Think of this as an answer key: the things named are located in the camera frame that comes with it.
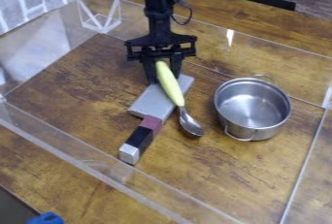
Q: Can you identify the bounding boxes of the yellow handled metal spoon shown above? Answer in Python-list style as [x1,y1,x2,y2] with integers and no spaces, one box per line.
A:
[155,60,204,137]

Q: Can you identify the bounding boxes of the blue object at bottom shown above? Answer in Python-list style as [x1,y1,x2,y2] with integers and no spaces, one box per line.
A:
[26,212,64,224]

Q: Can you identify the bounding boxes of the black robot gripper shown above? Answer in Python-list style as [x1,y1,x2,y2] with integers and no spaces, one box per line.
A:
[125,9,197,84]

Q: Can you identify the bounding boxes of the small steel pot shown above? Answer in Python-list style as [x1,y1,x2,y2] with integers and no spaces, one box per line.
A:
[214,75,292,142]

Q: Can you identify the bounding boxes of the grey toy cleaver knife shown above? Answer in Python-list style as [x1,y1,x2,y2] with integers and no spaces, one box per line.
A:
[118,74,196,166]

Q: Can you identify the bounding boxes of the clear acrylic enclosure panels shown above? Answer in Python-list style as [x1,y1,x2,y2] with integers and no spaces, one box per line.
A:
[0,1,332,224]

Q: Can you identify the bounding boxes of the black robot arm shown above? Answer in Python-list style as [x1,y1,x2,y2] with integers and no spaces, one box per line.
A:
[125,0,197,83]

